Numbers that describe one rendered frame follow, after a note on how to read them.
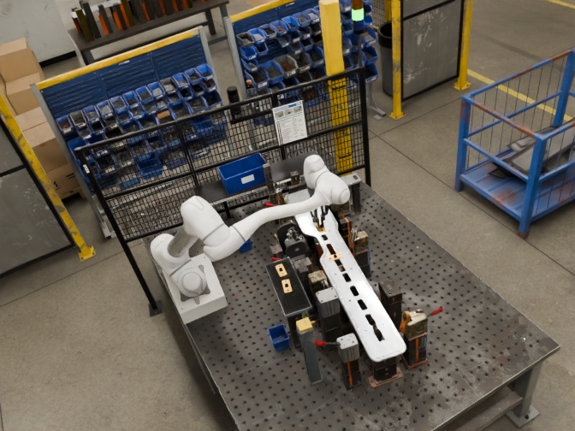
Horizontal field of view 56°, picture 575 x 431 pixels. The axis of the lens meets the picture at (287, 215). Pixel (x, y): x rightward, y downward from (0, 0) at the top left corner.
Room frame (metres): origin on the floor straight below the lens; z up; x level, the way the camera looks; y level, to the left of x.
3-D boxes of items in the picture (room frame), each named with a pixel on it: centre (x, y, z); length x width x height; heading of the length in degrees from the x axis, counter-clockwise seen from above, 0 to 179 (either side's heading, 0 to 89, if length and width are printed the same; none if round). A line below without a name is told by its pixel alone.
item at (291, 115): (3.13, -0.14, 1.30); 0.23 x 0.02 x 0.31; 100
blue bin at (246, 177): (2.94, 0.23, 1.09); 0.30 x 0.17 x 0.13; 105
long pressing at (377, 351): (2.09, -0.23, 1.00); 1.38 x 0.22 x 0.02; 10
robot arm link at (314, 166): (2.08, -0.18, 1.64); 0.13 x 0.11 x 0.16; 27
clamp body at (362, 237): (2.20, -0.38, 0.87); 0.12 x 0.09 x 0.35; 100
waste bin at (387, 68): (5.57, -1.60, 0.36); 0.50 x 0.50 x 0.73
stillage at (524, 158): (3.45, -2.22, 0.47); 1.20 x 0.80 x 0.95; 110
